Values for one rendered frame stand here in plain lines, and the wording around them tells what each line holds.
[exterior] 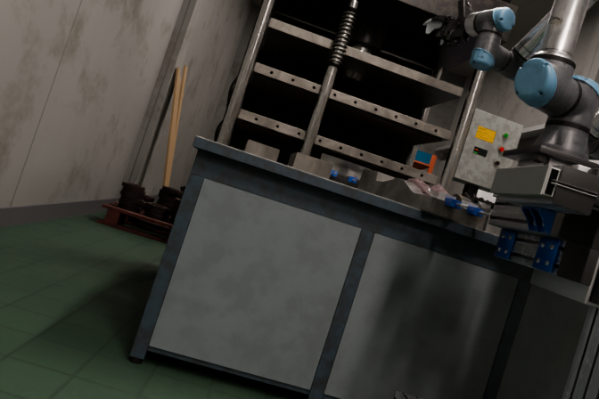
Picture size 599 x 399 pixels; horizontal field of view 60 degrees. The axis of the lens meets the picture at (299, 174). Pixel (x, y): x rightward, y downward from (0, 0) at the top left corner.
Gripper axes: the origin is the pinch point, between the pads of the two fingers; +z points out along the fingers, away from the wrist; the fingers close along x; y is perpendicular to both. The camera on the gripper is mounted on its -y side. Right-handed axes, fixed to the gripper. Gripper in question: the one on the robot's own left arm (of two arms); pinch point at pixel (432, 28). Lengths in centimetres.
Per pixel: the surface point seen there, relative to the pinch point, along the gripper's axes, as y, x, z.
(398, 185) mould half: 57, 19, 5
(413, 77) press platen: -12, 50, 70
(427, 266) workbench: 81, 34, -10
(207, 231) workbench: 102, -39, 18
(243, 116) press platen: 47, -17, 96
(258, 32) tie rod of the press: 8, -31, 91
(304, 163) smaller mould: 64, -13, 22
